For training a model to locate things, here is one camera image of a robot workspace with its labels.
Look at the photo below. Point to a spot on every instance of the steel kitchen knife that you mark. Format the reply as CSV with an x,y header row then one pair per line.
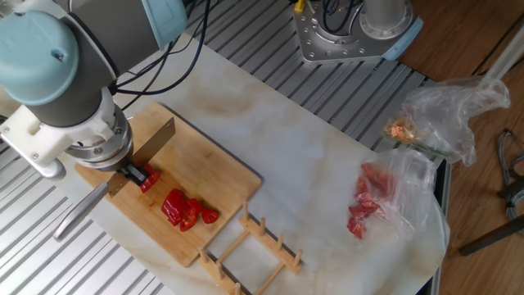
x,y
155,141

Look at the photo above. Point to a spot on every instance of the marble pattern table mat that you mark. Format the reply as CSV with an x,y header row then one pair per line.
x,y
307,155

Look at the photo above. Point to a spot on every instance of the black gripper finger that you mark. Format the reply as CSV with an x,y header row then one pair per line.
x,y
139,175
123,174

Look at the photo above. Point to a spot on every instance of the clear bag with chili pieces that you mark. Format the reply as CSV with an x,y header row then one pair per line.
x,y
401,192

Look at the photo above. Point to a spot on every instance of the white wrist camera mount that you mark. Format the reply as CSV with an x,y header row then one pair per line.
x,y
49,139

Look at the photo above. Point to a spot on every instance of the wooden peg rack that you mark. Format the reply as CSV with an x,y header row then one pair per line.
x,y
270,246

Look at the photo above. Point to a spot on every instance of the large red chili chunk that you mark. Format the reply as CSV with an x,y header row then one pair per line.
x,y
188,220

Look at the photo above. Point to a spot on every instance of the yellow plug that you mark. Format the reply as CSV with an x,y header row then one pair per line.
x,y
299,5

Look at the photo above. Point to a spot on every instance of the small red chili tip piece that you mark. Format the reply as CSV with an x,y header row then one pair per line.
x,y
210,216

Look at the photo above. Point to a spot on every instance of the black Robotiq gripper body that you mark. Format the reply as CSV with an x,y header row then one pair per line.
x,y
116,167

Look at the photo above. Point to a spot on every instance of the dark metal bar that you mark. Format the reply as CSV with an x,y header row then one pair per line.
x,y
491,237

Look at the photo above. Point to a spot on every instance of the silver UR5 robot arm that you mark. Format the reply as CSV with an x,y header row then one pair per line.
x,y
69,82

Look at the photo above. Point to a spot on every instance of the aluminium profile beam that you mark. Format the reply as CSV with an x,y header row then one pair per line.
x,y
505,57

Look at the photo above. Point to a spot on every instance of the clear bag with orange scraps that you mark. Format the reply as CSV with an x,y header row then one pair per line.
x,y
446,114

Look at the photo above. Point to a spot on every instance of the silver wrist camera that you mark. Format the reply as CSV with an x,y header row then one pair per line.
x,y
49,172

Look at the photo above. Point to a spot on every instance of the flat rectangular chili slice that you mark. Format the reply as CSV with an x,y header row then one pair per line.
x,y
174,205

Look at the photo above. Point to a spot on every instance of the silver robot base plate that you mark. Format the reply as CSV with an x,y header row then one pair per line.
x,y
327,45

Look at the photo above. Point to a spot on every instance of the bamboo cutting board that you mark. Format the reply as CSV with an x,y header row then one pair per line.
x,y
204,164

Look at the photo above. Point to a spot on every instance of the red chili slice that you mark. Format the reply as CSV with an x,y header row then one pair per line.
x,y
196,205

